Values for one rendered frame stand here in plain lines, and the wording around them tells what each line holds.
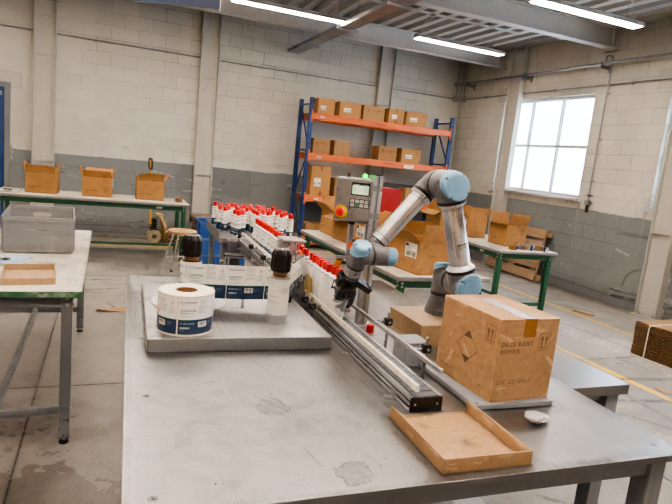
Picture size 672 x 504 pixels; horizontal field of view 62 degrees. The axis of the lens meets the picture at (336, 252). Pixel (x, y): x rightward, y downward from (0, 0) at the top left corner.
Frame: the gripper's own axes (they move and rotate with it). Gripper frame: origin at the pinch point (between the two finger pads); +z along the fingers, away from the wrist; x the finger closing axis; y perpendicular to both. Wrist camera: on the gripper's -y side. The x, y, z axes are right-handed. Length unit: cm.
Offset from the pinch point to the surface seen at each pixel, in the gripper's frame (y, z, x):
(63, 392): 112, 95, -34
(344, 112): -251, 229, -677
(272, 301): 31.4, -4.2, 0.2
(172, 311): 70, -11, 12
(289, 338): 28.3, -4.5, 19.6
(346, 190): -2, -33, -39
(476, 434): -7, -36, 83
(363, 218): -9.6, -26.2, -29.0
